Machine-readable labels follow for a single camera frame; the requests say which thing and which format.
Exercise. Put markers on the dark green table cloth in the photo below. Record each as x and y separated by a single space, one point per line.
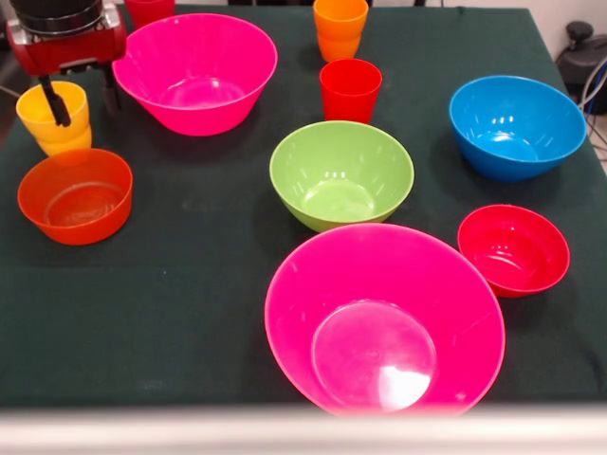
142 322

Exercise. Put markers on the yellow cup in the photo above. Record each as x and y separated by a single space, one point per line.
38 118

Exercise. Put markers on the blue bowl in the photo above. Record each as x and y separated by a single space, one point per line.
517 118

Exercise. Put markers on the small crimson bowl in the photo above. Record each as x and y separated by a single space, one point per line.
514 251

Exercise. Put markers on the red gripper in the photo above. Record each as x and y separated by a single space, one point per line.
71 52

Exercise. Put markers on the orange bowl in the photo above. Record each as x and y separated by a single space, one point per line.
76 208

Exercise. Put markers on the orange cup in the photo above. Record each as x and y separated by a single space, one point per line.
340 28

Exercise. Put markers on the green bowl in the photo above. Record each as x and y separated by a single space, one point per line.
341 175

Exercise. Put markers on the red cup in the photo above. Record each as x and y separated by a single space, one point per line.
351 90

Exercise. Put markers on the large pink bowl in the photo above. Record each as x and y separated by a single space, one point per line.
189 52
370 284

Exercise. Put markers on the crimson cup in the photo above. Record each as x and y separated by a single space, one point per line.
149 12

